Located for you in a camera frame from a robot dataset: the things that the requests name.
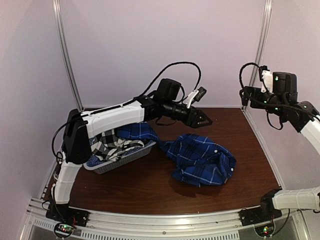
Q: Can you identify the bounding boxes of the left aluminium frame post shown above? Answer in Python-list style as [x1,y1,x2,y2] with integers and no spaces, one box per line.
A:
[52,0,84,112]

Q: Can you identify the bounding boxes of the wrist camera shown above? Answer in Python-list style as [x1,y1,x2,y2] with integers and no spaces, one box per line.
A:
[259,65,273,93]
[182,86,207,109]

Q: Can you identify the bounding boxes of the right circuit board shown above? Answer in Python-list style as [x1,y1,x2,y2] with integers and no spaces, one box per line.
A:
[254,224,275,238]

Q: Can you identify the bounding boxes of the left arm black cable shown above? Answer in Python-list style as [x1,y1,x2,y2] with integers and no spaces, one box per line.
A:
[51,62,202,163]

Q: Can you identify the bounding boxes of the black white checked shirt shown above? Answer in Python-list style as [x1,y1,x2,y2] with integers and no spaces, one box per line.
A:
[89,129,149,162]

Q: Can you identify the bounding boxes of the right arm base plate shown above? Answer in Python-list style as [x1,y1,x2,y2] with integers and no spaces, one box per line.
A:
[238,206,282,227]

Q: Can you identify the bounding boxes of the circuit board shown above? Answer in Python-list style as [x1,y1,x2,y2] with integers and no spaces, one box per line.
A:
[53,222,75,239]
[254,224,275,238]

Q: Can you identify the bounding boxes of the blue plaid long sleeve shirt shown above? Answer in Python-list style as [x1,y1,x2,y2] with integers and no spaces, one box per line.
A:
[115,122,237,187]

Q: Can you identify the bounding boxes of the front aluminium rail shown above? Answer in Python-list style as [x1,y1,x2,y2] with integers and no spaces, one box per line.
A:
[24,197,307,240]

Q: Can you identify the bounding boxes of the left circuit board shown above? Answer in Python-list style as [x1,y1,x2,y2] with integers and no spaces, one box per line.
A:
[53,222,75,239]

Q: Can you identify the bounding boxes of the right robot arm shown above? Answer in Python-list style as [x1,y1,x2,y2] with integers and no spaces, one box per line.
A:
[239,70,320,221]

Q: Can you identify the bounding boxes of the grey plastic laundry basket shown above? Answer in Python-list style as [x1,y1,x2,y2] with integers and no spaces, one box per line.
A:
[83,141,156,175]

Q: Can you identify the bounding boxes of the aluminium frame post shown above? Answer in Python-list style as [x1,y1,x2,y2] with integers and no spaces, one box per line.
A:
[243,0,273,111]
[52,0,84,112]

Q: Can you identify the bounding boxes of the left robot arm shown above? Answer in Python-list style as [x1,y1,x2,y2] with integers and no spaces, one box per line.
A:
[50,78,213,222]

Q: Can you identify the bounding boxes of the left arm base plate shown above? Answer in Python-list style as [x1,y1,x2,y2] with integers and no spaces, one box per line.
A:
[45,205,90,227]

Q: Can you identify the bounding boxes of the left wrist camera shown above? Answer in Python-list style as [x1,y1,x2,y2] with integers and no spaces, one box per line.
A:
[182,86,207,109]

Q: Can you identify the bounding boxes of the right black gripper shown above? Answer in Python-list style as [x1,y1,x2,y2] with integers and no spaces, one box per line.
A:
[239,85,286,118]

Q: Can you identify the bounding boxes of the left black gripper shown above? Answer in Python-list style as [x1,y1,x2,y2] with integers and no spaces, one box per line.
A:
[163,99,213,128]

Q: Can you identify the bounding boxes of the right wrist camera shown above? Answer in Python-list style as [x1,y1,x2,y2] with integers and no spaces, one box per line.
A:
[259,65,273,93]

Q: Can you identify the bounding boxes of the right aluminium frame post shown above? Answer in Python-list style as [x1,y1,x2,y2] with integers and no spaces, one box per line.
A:
[243,0,273,111]

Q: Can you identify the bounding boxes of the blue patterned shirt in basket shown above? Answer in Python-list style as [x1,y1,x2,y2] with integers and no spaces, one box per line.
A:
[88,139,152,167]

